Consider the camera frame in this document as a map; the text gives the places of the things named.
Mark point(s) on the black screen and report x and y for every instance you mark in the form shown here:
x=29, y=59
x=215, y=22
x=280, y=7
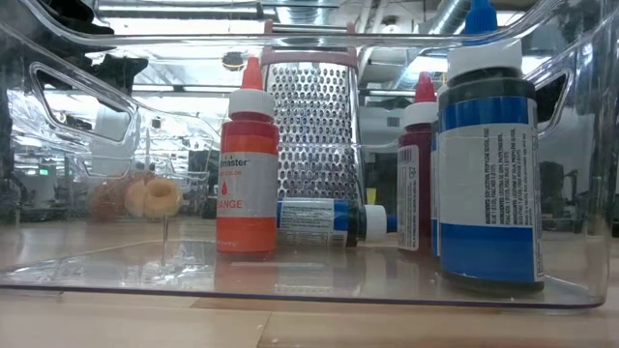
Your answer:
x=203, y=179

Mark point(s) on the sugared churro pastry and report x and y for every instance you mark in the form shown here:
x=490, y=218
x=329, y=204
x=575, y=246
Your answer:
x=109, y=200

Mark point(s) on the blue food colouring bottle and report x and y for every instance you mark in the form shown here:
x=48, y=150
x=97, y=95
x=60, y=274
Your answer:
x=433, y=193
x=314, y=222
x=488, y=193

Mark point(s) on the orange food colouring bottle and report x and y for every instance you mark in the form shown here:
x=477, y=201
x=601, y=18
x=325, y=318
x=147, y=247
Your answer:
x=246, y=193

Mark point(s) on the clear plastic bin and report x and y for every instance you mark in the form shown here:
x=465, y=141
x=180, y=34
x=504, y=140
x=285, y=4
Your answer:
x=145, y=275

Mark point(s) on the black metal stand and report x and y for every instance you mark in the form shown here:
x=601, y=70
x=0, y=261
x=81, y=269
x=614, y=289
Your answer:
x=558, y=188

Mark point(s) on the red food colouring bottle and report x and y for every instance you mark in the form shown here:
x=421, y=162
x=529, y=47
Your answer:
x=418, y=193

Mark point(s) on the black ceiling fixture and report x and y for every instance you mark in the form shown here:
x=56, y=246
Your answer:
x=233, y=59

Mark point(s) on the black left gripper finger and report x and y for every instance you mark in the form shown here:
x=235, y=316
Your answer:
x=121, y=72

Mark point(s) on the silver ventilation duct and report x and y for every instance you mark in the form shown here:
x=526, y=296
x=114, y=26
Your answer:
x=450, y=14

